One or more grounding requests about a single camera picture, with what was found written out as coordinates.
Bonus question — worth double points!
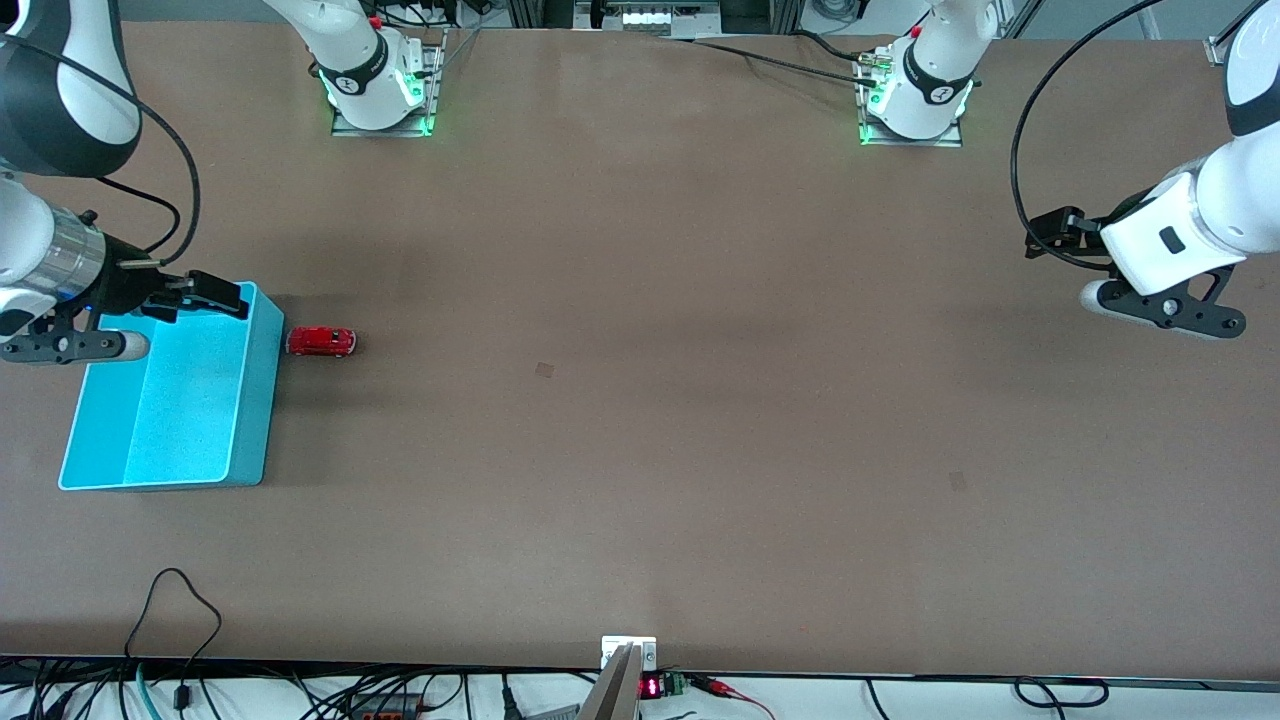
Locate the red beetle toy car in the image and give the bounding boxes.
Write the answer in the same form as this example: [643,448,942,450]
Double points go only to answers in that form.
[286,326,358,359]

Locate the turquoise blue plastic box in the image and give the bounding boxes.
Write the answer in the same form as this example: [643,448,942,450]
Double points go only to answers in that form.
[57,281,286,492]

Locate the grey power strip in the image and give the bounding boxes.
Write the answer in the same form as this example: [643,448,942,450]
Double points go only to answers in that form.
[345,692,441,720]

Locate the red clip lead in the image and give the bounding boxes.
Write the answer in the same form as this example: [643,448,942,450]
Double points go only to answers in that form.
[690,675,777,720]

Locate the grey metal bar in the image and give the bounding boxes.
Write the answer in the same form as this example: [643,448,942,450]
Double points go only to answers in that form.
[578,645,642,720]

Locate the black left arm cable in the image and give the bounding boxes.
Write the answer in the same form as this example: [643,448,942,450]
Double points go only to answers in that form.
[1009,0,1167,272]

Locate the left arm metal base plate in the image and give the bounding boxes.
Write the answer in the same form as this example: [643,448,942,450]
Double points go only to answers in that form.
[857,45,967,149]

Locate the thin black cable with adapter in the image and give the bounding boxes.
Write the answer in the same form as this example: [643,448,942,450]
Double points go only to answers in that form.
[122,568,223,713]

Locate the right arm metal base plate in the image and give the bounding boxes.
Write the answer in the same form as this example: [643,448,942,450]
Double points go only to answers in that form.
[330,28,443,139]

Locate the black cable across table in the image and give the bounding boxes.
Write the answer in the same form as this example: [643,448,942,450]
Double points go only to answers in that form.
[665,30,881,87]

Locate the black looped cable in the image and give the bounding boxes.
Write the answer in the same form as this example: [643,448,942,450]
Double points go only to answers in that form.
[1013,677,1111,710]

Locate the metal frame with light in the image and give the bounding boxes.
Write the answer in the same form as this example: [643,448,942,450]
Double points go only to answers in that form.
[573,0,723,34]

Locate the white table edge bracket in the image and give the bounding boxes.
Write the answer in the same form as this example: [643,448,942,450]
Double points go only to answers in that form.
[601,636,658,671]

